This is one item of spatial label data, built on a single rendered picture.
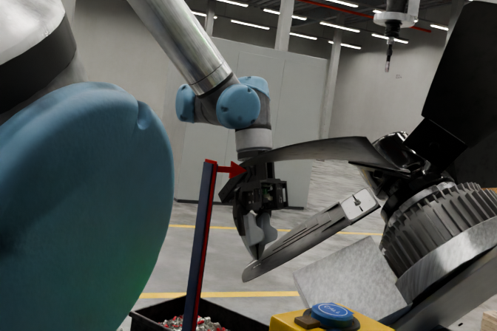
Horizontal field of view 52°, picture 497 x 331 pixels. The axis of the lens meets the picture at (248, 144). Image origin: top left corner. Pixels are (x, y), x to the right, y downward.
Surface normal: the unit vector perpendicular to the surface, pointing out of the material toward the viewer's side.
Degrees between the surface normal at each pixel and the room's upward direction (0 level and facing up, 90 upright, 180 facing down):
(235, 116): 89
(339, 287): 55
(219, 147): 90
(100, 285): 97
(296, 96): 90
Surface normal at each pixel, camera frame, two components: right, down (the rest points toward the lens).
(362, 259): -0.15, -0.55
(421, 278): -0.79, -0.04
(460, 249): -0.45, -0.37
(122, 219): 0.89, 0.26
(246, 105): 0.41, 0.11
